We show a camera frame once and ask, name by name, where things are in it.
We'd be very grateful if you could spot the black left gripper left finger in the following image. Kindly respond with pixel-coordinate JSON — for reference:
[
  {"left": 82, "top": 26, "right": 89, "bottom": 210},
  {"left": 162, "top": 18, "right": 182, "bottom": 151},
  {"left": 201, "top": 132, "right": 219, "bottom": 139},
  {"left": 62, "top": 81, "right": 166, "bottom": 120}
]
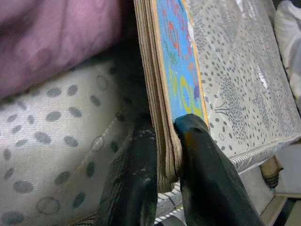
[{"left": 97, "top": 115, "right": 158, "bottom": 226}]

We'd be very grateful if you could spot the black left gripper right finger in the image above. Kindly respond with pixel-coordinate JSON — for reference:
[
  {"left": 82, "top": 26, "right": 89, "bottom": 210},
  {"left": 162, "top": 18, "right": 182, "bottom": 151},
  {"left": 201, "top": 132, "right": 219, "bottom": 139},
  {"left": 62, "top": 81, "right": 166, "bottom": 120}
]
[{"left": 174, "top": 113, "right": 264, "bottom": 226}]

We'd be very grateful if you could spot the blue yellow-bordered picture book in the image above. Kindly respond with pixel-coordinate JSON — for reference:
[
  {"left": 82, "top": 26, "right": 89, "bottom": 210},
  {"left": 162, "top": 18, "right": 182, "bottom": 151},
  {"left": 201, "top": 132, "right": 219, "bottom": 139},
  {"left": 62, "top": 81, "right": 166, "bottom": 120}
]
[{"left": 133, "top": 0, "right": 210, "bottom": 193}]

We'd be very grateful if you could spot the wooden bed leg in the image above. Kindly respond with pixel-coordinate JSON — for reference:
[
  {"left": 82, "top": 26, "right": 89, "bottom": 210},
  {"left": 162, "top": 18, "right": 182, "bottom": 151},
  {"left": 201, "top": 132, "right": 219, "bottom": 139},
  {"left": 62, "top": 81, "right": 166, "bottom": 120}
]
[{"left": 260, "top": 155, "right": 284, "bottom": 189}]

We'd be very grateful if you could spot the white quilted mattress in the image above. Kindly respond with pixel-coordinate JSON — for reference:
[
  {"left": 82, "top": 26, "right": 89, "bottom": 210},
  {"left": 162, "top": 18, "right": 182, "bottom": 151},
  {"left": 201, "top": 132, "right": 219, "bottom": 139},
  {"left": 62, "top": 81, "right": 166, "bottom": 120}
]
[{"left": 0, "top": 0, "right": 301, "bottom": 226}]

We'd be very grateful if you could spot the purple patterned blanket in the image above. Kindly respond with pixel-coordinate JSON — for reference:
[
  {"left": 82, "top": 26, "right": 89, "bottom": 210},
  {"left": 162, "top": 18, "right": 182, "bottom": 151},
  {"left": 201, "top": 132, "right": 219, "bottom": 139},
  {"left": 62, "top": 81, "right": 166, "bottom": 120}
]
[{"left": 0, "top": 0, "right": 139, "bottom": 99}]

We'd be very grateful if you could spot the white pillow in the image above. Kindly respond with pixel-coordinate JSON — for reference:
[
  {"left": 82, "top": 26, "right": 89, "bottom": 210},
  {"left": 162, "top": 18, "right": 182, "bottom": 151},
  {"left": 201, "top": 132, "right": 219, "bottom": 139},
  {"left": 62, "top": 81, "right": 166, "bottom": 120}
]
[{"left": 274, "top": 0, "right": 301, "bottom": 104}]

